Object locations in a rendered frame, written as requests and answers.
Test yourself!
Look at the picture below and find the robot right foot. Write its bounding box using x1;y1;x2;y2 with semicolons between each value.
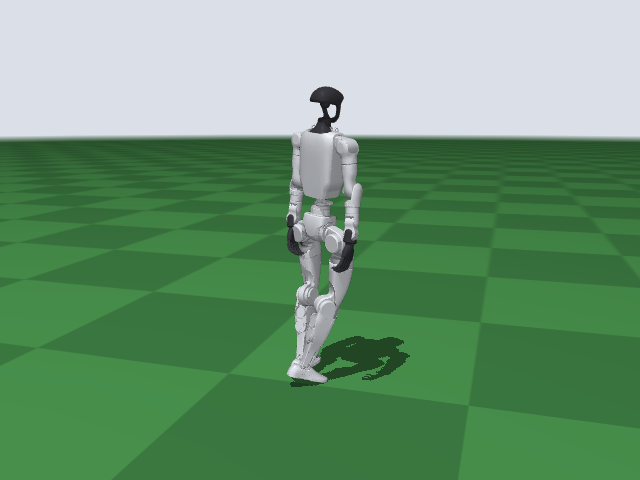
286;363;328;383

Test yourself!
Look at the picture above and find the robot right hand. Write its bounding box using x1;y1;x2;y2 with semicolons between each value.
332;229;357;273

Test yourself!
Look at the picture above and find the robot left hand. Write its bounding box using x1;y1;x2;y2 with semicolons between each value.
287;214;305;256

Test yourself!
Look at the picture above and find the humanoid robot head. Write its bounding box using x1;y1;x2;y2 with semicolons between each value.
309;87;344;134

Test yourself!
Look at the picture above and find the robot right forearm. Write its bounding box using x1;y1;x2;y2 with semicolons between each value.
343;184;363;241

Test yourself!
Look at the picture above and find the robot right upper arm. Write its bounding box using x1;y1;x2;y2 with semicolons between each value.
335;136;361;199

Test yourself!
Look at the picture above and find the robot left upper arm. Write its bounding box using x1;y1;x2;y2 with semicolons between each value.
291;131;304;187

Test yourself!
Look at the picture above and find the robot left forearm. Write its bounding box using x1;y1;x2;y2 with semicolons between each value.
286;179;304;224

